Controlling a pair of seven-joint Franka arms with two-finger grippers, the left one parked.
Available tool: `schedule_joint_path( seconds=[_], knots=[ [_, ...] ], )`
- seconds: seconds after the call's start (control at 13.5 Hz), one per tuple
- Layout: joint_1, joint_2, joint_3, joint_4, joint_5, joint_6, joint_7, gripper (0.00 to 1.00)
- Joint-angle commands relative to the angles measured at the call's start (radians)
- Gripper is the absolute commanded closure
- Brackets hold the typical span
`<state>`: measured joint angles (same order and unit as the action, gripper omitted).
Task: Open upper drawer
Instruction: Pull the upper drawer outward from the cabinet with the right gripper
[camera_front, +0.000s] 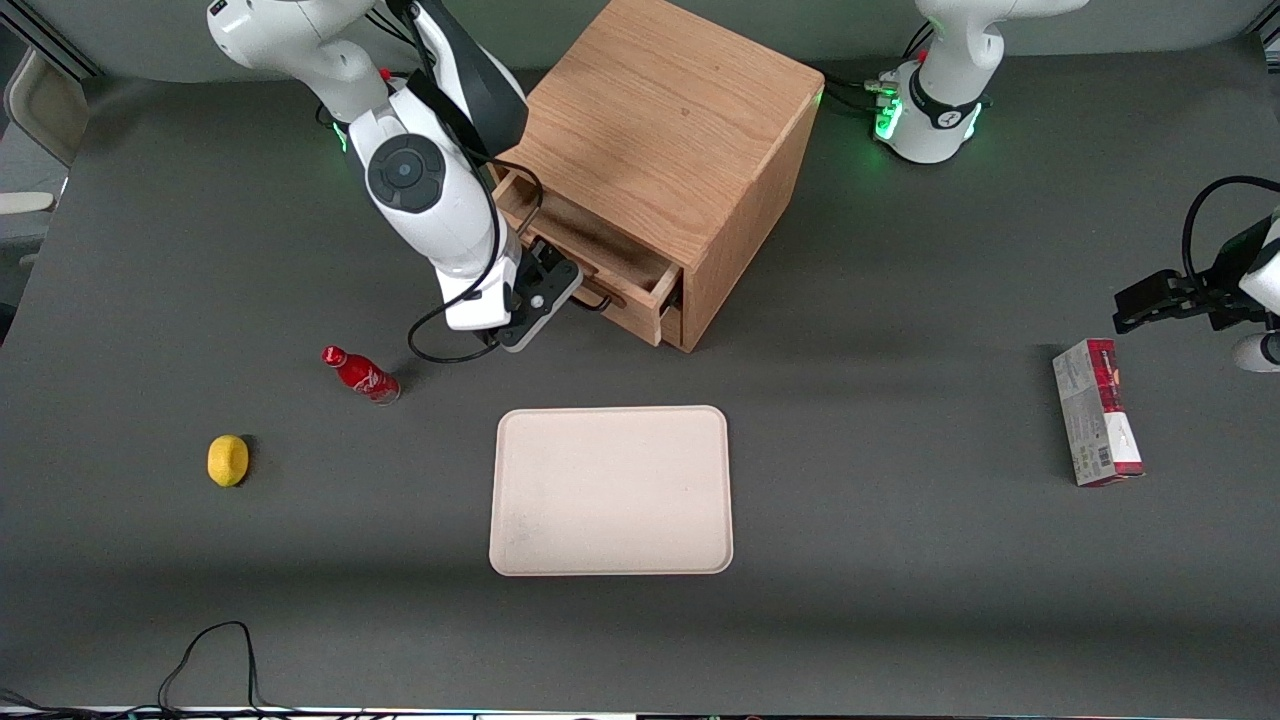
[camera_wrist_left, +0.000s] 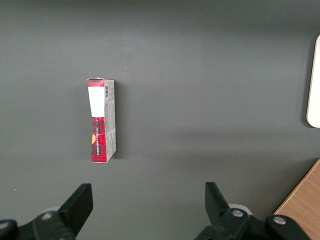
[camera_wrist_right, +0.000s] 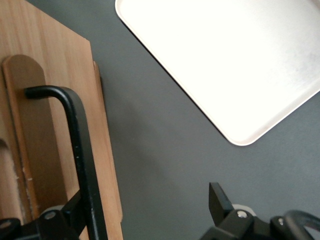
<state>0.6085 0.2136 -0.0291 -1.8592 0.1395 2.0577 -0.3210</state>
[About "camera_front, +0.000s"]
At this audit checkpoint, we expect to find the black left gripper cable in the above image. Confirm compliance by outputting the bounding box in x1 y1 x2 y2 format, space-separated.
1182 175 1280 291

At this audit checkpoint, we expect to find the yellow lemon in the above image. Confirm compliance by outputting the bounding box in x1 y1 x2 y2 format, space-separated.
207 435 250 488

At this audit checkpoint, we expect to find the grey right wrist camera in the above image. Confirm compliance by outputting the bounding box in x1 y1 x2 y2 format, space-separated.
441 283 517 332

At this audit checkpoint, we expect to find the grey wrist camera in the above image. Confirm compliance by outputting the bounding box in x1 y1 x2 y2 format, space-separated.
441 283 517 332
1232 333 1280 374

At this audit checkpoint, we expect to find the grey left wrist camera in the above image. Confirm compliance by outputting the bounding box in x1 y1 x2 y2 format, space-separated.
1232 333 1280 374

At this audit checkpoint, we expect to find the metal frame rail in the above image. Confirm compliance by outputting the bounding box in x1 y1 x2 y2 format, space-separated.
0 5 103 81

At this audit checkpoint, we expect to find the red plaid biscuit box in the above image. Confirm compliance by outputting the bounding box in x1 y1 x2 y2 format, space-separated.
1052 338 1146 488

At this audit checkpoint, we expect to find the black left base cable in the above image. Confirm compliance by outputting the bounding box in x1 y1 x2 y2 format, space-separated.
820 72 886 113

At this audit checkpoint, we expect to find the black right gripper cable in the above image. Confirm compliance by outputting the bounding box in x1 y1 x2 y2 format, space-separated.
407 158 546 364

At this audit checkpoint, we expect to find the red cola bottle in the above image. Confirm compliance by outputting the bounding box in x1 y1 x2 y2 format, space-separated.
321 345 401 405

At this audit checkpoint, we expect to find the wooden drawer cabinet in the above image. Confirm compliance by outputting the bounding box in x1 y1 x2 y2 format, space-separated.
483 0 826 353

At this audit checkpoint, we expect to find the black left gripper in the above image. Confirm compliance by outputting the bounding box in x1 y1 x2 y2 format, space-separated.
1113 220 1276 334

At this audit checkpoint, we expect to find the wooden drawer with box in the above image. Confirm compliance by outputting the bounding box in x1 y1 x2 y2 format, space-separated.
492 165 685 319

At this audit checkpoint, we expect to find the black looped table cable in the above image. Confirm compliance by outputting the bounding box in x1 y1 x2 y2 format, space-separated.
158 620 263 716

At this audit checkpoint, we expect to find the beige rectangular tray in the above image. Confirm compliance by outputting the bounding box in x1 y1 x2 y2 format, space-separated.
489 405 734 577

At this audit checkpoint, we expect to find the beige chair backrest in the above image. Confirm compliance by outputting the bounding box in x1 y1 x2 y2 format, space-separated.
3 48 91 168

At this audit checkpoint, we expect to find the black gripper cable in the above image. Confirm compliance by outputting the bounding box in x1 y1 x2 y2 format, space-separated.
1182 175 1280 291
407 158 546 364

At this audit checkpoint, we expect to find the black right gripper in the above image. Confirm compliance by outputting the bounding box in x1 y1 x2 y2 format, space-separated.
496 238 587 353

